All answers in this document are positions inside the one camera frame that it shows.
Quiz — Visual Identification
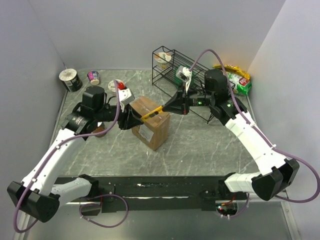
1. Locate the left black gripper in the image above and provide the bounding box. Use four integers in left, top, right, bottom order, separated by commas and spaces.
95, 101, 144, 130

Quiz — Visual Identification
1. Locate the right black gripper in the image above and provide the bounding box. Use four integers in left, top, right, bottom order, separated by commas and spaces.
162, 81, 215, 115

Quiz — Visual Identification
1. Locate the brown cardboard express box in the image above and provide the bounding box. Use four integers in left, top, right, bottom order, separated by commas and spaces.
131, 96, 171, 151

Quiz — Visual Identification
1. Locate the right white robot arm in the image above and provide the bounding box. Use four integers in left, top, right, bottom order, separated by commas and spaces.
162, 66, 300, 201

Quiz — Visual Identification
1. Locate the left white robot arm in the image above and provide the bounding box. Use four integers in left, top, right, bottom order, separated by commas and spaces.
7, 86, 143, 223

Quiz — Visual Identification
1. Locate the green plastic cup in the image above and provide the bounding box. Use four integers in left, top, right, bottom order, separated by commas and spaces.
175, 67, 181, 85

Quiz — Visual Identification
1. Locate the brown tin can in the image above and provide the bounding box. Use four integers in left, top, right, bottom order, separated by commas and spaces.
92, 125, 106, 138

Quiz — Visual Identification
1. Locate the white yogurt cup on table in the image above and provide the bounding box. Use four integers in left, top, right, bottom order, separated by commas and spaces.
108, 79, 126, 95

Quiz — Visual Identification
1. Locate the yogurt cup in rack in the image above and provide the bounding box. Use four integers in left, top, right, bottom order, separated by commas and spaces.
154, 51, 172, 69

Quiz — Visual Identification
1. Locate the purple yogurt cup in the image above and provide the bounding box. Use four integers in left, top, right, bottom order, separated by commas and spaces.
87, 70, 100, 86

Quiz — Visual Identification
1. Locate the yellow snack bag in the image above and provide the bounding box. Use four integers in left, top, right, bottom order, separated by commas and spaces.
224, 64, 251, 80

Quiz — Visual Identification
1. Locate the green chips bag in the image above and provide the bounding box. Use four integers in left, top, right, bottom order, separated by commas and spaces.
227, 72, 252, 96

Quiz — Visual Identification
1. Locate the black paper cup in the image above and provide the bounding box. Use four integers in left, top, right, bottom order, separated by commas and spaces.
58, 68, 83, 93

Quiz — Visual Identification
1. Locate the circuit board with leds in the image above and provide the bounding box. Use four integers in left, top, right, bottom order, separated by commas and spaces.
216, 202, 238, 216

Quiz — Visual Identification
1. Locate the black wire rack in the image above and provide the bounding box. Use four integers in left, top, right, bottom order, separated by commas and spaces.
151, 45, 236, 125

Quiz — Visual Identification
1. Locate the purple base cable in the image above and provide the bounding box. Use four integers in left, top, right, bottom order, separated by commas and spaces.
79, 194, 129, 228

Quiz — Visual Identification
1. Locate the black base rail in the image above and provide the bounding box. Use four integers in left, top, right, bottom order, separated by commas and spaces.
53, 174, 251, 214

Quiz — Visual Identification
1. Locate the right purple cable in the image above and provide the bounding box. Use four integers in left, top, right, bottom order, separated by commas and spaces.
189, 48, 320, 204

